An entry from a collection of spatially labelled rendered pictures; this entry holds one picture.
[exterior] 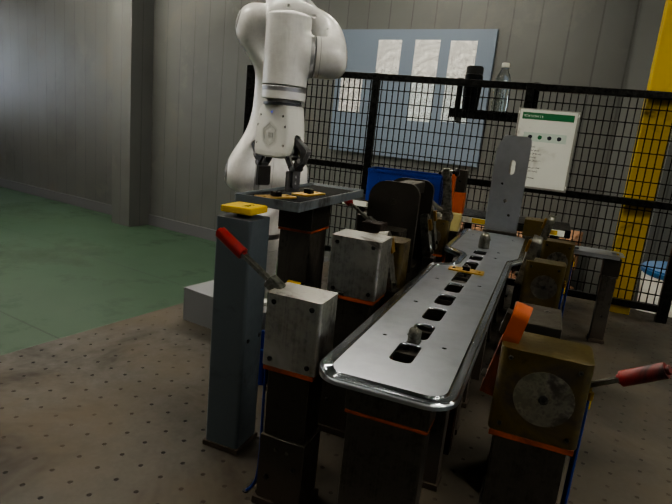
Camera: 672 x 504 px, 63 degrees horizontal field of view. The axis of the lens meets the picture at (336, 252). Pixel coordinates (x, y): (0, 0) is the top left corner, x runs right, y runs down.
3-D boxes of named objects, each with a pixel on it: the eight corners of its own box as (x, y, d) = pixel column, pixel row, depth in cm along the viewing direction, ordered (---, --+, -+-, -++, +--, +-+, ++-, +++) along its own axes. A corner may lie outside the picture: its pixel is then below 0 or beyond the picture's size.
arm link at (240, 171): (281, 201, 152) (221, 195, 149) (279, 191, 163) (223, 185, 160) (302, 7, 136) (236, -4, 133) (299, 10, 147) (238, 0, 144)
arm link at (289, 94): (251, 83, 104) (250, 99, 105) (281, 84, 98) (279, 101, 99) (285, 89, 110) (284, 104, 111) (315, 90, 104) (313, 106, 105)
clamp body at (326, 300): (299, 524, 86) (321, 304, 78) (234, 499, 90) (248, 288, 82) (318, 497, 92) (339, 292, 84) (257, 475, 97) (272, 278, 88)
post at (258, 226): (236, 456, 101) (251, 222, 91) (202, 444, 103) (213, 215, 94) (257, 436, 108) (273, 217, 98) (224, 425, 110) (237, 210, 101)
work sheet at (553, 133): (565, 193, 214) (581, 112, 207) (506, 185, 221) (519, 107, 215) (565, 192, 216) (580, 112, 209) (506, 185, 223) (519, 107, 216)
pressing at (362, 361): (475, 424, 63) (477, 412, 63) (301, 376, 71) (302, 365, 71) (529, 241, 189) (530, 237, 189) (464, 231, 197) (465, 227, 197)
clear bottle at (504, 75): (505, 113, 223) (513, 62, 219) (489, 112, 226) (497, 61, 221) (506, 114, 229) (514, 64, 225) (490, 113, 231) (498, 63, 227)
